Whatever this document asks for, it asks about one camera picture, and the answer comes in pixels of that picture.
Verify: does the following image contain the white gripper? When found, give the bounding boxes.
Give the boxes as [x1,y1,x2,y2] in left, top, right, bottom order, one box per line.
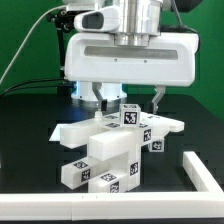
[65,33,199,114]

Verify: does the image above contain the white chair back frame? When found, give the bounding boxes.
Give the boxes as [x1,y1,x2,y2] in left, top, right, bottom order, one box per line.
[59,112,184,161]

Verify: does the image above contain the white chair seat plate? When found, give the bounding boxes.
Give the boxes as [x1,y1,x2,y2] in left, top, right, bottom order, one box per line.
[86,111,142,188]

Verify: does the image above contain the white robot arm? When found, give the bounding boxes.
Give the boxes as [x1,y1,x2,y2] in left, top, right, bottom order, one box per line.
[62,0,203,102]

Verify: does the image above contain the white base tag plate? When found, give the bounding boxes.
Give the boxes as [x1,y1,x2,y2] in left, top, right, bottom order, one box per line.
[49,124,64,142]

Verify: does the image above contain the black cables on table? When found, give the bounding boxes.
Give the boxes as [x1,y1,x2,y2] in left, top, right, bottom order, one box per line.
[0,78,76,100]

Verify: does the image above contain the grey camera on stand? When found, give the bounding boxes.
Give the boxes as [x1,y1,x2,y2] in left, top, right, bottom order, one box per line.
[66,3,99,12]

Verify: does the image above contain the black camera stand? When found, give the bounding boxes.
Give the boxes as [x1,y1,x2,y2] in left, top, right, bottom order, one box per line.
[46,9,74,96]

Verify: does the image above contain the white camera cable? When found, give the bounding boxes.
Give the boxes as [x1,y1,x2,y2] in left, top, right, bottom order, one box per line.
[0,5,67,87]

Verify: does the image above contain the white U-shaped obstacle frame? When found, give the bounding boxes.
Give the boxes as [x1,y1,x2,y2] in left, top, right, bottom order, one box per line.
[0,151,224,221]

